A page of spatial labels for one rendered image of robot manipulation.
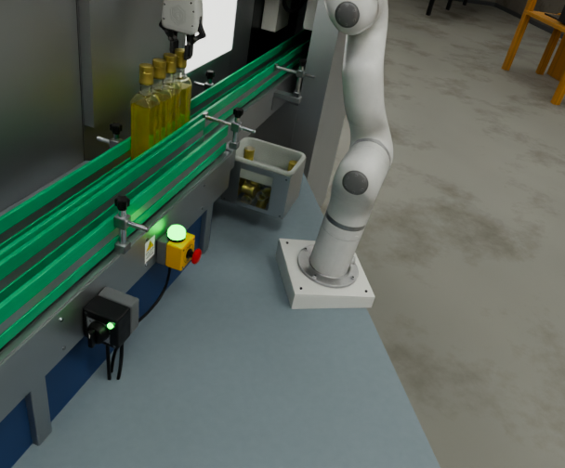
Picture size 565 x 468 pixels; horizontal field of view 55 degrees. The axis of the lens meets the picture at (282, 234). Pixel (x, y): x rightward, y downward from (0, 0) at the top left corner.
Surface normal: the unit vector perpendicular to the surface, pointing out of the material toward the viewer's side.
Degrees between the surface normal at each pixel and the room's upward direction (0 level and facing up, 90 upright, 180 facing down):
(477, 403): 0
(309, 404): 0
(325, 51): 90
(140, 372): 0
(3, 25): 90
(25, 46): 90
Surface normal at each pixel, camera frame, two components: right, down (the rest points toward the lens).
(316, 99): -0.32, 0.49
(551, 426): 0.16, -0.82
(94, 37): 0.93, 0.31
